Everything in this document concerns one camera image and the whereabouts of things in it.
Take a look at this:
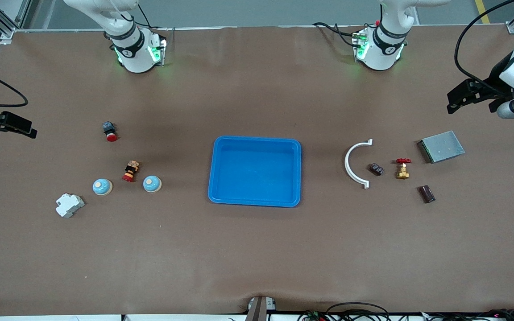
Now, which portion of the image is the black base cable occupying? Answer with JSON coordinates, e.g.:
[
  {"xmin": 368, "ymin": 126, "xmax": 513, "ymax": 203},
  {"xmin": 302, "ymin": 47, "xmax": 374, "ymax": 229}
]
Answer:
[
  {"xmin": 313, "ymin": 21, "xmax": 360, "ymax": 47},
  {"xmin": 137, "ymin": 2, "xmax": 175, "ymax": 47}
]

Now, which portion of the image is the red yellow emergency stop button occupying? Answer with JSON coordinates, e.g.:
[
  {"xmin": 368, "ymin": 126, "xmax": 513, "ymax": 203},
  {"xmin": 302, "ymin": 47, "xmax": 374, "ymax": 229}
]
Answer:
[{"xmin": 122, "ymin": 161, "xmax": 141, "ymax": 183}]

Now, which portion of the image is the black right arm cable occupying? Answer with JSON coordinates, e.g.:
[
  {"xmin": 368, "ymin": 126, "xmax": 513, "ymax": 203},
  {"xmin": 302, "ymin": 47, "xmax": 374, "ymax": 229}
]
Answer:
[{"xmin": 0, "ymin": 65, "xmax": 29, "ymax": 107}]

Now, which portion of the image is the black right base cable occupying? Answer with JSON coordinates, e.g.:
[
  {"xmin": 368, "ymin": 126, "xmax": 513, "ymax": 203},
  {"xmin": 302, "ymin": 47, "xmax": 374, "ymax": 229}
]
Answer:
[{"xmin": 137, "ymin": 2, "xmax": 175, "ymax": 47}]

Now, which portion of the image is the white curved pipe clamp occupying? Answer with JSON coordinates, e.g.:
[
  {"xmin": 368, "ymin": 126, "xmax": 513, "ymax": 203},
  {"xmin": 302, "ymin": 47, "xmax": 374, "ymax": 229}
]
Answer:
[{"xmin": 344, "ymin": 139, "xmax": 373, "ymax": 190}]

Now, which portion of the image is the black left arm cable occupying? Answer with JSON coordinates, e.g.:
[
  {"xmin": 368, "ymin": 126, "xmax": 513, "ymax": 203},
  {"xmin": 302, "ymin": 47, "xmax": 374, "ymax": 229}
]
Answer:
[{"xmin": 455, "ymin": 0, "xmax": 514, "ymax": 92}]

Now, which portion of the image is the black left base cable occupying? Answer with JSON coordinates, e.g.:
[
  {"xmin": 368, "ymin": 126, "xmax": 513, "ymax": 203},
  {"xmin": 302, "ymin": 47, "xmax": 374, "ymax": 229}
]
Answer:
[{"xmin": 313, "ymin": 21, "xmax": 360, "ymax": 47}]

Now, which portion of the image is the blue plastic tray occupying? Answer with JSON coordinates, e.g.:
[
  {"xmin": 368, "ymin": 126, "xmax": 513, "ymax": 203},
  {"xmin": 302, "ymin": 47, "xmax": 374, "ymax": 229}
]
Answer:
[{"xmin": 208, "ymin": 136, "xmax": 302, "ymax": 208}]

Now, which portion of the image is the red push button black body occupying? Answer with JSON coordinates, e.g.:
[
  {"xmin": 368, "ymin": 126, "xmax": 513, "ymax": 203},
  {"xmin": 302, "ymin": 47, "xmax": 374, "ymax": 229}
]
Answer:
[{"xmin": 102, "ymin": 121, "xmax": 119, "ymax": 142}]

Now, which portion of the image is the metal table edge bracket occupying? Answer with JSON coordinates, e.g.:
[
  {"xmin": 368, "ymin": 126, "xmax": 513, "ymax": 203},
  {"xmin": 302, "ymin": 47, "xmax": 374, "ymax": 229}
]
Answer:
[{"xmin": 247, "ymin": 296, "xmax": 277, "ymax": 321}]

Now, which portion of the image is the grey metal box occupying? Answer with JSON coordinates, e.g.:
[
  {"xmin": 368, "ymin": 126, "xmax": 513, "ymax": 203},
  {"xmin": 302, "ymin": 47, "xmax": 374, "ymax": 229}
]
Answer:
[{"xmin": 417, "ymin": 130, "xmax": 466, "ymax": 164}]

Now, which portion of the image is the blue bell beige button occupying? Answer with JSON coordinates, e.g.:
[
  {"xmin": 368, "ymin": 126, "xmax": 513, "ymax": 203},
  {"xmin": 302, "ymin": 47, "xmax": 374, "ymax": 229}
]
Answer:
[
  {"xmin": 92, "ymin": 178, "xmax": 113, "ymax": 196},
  {"xmin": 143, "ymin": 175, "xmax": 162, "ymax": 193}
]

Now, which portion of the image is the brass valve red handle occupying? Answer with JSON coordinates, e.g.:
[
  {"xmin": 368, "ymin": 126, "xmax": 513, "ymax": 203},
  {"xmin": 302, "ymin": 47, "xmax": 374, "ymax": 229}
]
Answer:
[{"xmin": 395, "ymin": 158, "xmax": 412, "ymax": 180}]

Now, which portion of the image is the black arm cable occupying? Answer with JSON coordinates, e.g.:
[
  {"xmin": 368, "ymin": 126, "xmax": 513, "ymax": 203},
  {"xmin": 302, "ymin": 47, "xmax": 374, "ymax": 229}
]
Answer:
[
  {"xmin": 455, "ymin": 0, "xmax": 514, "ymax": 92},
  {"xmin": 0, "ymin": 65, "xmax": 29, "ymax": 107}
]

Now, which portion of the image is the white circuit breaker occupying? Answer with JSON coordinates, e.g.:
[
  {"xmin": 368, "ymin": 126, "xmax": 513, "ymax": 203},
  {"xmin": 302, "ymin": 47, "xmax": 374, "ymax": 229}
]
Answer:
[{"xmin": 55, "ymin": 193, "xmax": 85, "ymax": 218}]

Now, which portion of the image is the black cable bundle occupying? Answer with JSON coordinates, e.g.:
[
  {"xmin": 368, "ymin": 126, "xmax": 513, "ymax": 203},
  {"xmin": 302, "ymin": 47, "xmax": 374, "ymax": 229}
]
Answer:
[{"xmin": 296, "ymin": 302, "xmax": 514, "ymax": 321}]

